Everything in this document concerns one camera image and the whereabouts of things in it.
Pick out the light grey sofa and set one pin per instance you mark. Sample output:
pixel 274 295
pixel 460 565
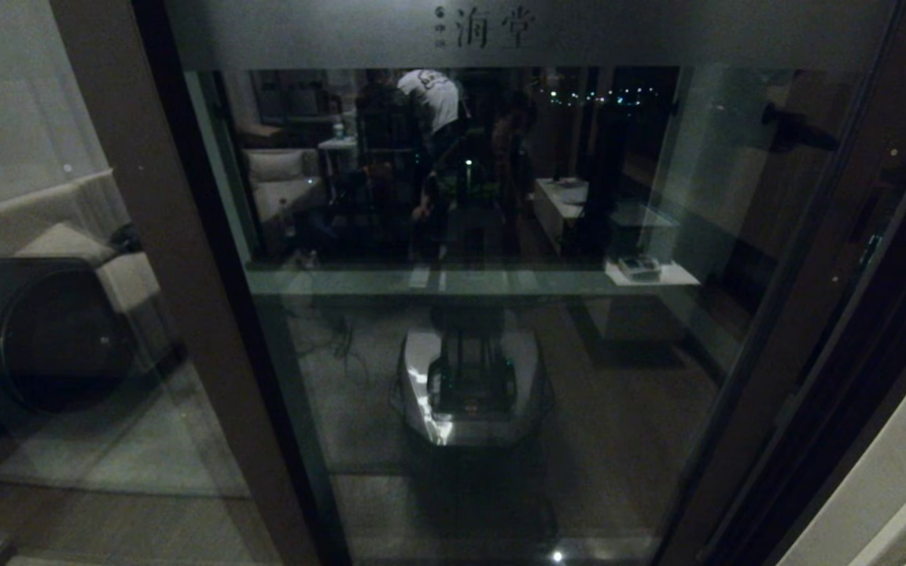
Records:
pixel 68 244

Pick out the grey rug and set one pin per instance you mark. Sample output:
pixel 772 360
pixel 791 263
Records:
pixel 146 440

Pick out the brown framed sliding glass door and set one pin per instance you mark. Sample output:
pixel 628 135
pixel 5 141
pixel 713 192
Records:
pixel 500 39

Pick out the brown framed fixed glass panel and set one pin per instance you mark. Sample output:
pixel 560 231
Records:
pixel 185 275

